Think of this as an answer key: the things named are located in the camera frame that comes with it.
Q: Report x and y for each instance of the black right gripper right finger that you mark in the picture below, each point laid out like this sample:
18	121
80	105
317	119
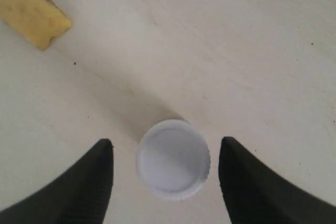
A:
254	193

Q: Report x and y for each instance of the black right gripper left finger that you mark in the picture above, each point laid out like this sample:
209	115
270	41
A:
80	195

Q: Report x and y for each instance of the white capped pill bottle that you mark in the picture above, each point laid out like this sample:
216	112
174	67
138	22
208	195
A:
173	160

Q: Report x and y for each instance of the yellow cheese wedge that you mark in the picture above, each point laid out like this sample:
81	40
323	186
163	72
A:
38	21

